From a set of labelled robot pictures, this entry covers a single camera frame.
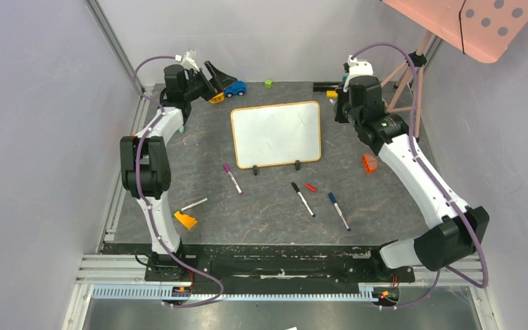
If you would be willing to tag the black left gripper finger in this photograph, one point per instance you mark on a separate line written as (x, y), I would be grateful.
(207, 88)
(219, 78)

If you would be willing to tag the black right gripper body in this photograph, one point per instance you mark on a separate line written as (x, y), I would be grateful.
(342, 106)

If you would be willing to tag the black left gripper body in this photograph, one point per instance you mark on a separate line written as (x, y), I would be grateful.
(194, 89)

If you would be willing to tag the purple capped whiteboard marker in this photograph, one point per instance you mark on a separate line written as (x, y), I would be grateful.
(232, 177)

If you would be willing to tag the white whiteboard orange frame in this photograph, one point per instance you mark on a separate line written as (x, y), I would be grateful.
(276, 134)

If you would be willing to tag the blue capped whiteboard marker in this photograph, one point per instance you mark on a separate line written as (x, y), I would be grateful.
(338, 210)

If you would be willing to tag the red marker cap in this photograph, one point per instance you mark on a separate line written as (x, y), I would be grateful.
(310, 187)

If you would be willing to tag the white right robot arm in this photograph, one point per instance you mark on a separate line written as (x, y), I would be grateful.
(454, 228)

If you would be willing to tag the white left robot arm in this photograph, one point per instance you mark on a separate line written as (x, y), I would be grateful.
(144, 165)

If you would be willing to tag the black capped whiteboard marker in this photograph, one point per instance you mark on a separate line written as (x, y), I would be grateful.
(302, 198)

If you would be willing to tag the green capped whiteboard marker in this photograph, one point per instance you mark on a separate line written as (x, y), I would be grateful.
(191, 205)

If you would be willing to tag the yellow oval toy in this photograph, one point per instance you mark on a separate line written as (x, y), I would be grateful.
(218, 98)

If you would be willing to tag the blue toy car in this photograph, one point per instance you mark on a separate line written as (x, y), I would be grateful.
(238, 88)

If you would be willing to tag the black cylinder tube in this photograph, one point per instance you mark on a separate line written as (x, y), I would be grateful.
(326, 86)

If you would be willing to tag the pink tripod stand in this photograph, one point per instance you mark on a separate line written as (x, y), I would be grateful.
(406, 82)

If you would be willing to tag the orange translucent toy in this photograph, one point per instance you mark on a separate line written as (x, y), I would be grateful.
(370, 163)

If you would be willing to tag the orange wedge block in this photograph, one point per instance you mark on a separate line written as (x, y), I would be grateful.
(186, 220)

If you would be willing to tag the pink perforated board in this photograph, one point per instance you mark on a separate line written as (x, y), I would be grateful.
(481, 29)

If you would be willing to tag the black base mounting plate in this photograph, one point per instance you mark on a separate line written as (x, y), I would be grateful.
(270, 269)

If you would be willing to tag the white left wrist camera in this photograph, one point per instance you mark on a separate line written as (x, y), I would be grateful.
(189, 59)

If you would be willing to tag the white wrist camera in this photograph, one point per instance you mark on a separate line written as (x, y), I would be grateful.
(354, 67)
(189, 59)

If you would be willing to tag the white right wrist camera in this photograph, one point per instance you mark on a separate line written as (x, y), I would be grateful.
(354, 67)

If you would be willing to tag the white comb cable duct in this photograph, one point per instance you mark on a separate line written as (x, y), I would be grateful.
(167, 292)

